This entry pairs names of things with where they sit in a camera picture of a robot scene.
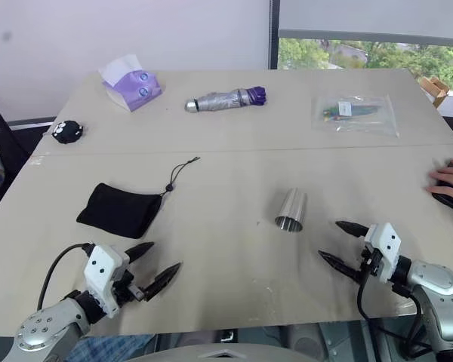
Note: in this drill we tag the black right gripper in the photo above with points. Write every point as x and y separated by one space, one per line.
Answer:
369 261

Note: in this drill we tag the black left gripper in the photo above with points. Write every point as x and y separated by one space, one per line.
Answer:
126 288

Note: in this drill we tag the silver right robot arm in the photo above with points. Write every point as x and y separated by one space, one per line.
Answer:
434 298

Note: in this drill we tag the clear plastic zip bag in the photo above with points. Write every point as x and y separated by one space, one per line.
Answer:
353 115

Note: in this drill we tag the person's bare hand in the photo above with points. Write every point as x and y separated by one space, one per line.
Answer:
451 180

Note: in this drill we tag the silver metal cup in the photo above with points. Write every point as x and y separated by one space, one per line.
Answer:
292 212

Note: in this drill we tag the blue plaid cloth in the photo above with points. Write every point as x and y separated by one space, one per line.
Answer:
98 348

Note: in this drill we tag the black computer mouse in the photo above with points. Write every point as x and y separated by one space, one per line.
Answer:
450 196

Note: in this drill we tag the black round plush toy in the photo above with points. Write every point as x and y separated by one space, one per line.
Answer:
68 131

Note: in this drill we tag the open cardboard box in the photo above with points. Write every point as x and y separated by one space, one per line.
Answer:
435 90

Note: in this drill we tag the purple tissue pack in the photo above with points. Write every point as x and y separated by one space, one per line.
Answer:
131 86

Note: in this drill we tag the silver purple folded umbrella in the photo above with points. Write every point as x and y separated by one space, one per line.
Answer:
226 99

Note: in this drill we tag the white roller window blind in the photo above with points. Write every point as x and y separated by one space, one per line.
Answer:
373 17

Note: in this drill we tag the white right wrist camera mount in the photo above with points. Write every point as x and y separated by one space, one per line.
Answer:
384 247

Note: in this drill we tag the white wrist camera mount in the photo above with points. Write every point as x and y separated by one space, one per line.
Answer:
384 247
102 268

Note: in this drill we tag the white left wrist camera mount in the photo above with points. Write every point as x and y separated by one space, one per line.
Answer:
102 268

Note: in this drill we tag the dark window frame post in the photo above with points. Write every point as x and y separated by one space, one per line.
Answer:
274 34

